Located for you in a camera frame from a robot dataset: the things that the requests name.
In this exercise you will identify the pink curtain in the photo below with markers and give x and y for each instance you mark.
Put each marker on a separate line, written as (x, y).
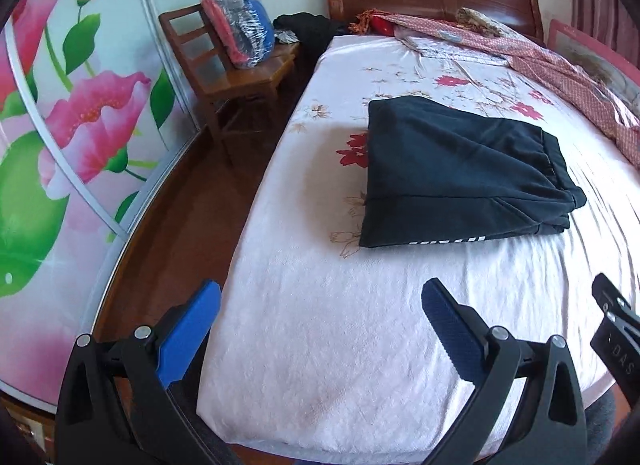
(605, 5)

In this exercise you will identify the floral print wardrobe door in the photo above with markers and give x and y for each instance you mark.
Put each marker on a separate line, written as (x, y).
(75, 120)

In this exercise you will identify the dark navy pants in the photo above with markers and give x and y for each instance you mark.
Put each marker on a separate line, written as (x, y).
(450, 170)

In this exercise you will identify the plastic bag of clothes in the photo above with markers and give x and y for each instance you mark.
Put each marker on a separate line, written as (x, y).
(245, 25)

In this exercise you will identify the bed with floral white sheet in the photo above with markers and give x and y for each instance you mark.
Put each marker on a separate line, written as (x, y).
(350, 320)

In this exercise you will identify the pink checkered quilt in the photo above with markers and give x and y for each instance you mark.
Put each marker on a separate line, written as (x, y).
(560, 70)

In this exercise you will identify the wooden nightstand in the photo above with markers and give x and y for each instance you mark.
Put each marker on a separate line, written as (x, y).
(289, 51)

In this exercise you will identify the dark cloth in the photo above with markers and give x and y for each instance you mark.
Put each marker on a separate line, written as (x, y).
(600, 420)

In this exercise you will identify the wooden chair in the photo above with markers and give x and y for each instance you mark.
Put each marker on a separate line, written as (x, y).
(240, 82)

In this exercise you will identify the floral pillow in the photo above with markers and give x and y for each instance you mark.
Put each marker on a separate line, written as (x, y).
(480, 20)

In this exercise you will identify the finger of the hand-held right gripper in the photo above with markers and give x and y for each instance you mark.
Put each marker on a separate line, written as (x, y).
(612, 297)

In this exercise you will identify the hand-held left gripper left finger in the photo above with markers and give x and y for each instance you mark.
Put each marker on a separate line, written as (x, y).
(190, 330)

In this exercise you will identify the red cloth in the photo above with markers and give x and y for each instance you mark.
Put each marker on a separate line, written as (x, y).
(385, 26)

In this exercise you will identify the orange fringed cloth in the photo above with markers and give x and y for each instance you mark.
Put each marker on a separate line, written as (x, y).
(362, 22)

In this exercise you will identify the black clothing heap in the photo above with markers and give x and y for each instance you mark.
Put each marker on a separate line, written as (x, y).
(305, 32)

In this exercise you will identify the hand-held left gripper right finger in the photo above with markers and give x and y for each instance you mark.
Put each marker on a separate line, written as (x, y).
(450, 330)

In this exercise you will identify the silvery white pillowcase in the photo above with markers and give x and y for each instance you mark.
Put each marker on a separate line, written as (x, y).
(450, 47)

